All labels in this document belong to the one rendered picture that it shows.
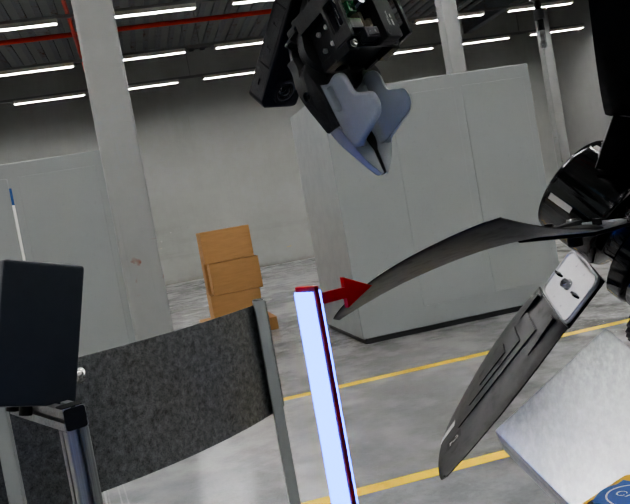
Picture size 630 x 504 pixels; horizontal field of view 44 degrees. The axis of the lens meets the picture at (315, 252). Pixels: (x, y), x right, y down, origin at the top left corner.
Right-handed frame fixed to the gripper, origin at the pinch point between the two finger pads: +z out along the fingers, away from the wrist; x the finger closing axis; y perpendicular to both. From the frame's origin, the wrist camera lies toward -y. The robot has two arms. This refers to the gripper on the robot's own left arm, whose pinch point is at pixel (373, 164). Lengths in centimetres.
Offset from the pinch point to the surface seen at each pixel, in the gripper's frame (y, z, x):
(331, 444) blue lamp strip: -1.9, 20.6, -13.4
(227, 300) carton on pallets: -697, -126, 388
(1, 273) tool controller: -52, -13, -18
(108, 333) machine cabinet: -561, -99, 192
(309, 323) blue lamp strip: 0.9, 11.8, -13.2
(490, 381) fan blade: -18.9, 22.5, 22.4
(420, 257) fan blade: 3.7, 9.8, -2.7
